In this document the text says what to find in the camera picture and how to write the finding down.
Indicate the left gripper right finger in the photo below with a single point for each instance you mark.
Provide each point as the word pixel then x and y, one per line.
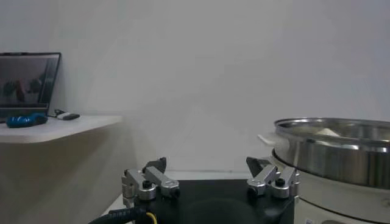
pixel 265 176

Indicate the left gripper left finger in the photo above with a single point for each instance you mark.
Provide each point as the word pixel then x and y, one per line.
pixel 158 179

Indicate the white steamed baozi bun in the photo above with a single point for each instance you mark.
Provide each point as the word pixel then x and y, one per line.
pixel 327 132

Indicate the stainless steel steamer basket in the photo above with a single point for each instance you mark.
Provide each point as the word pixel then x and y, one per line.
pixel 335 164

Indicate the white electric cooking pot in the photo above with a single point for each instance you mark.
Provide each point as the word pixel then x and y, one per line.
pixel 335 201

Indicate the small black device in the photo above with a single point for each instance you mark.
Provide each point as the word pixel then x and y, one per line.
pixel 73 116

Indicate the white side table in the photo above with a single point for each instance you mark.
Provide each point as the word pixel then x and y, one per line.
pixel 61 129

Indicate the blue computer mouse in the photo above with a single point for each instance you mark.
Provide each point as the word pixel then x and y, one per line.
pixel 24 120

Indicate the black laptop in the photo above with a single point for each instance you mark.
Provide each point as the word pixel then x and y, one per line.
pixel 24 82

